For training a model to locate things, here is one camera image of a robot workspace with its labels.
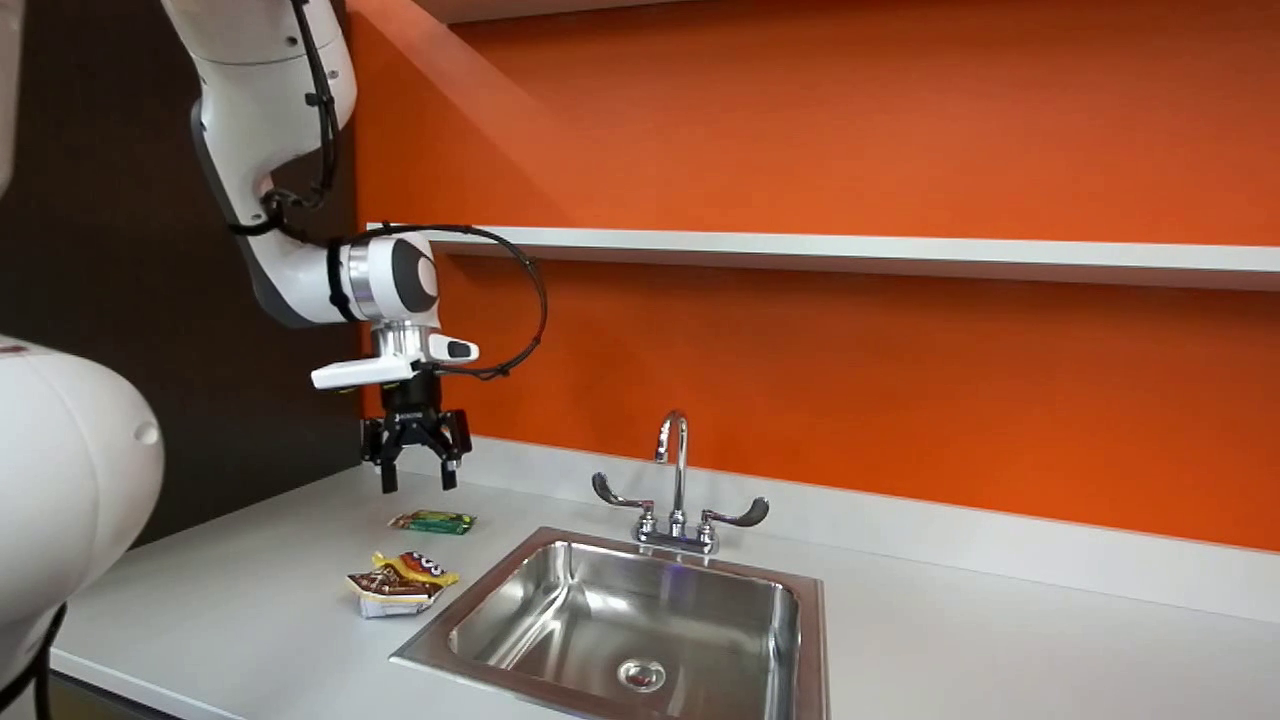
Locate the green snack packet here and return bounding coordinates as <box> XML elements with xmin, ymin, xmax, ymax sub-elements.
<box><xmin>388</xmin><ymin>510</ymin><xmax>482</xmax><ymax>539</ymax></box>

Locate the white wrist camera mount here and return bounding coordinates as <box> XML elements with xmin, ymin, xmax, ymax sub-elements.
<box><xmin>309</xmin><ymin>325</ymin><xmax>486</xmax><ymax>395</ymax></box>

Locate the dark cabinet side panel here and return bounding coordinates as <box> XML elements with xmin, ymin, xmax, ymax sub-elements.
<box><xmin>0</xmin><ymin>0</ymin><xmax>374</xmax><ymax>548</ymax></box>

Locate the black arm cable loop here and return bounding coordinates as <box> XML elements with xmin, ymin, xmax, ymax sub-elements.
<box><xmin>228</xmin><ymin>0</ymin><xmax>557</xmax><ymax>386</ymax></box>

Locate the high white wall shelf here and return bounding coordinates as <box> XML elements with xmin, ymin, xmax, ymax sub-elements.
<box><xmin>411</xmin><ymin>0</ymin><xmax>676</xmax><ymax>28</ymax></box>

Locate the chrome faucet with handles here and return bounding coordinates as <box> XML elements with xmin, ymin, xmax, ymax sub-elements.
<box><xmin>589</xmin><ymin>409</ymin><xmax>775</xmax><ymax>565</ymax></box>

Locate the round sink drain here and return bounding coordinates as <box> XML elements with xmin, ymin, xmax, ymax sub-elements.
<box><xmin>612</xmin><ymin>651</ymin><xmax>673</xmax><ymax>696</ymax></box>

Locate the stainless steel sink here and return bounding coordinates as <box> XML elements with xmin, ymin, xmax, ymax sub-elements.
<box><xmin>388</xmin><ymin>523</ymin><xmax>831</xmax><ymax>720</ymax></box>

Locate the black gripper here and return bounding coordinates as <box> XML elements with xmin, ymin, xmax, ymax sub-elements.
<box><xmin>360</xmin><ymin>376</ymin><xmax>476</xmax><ymax>500</ymax></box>

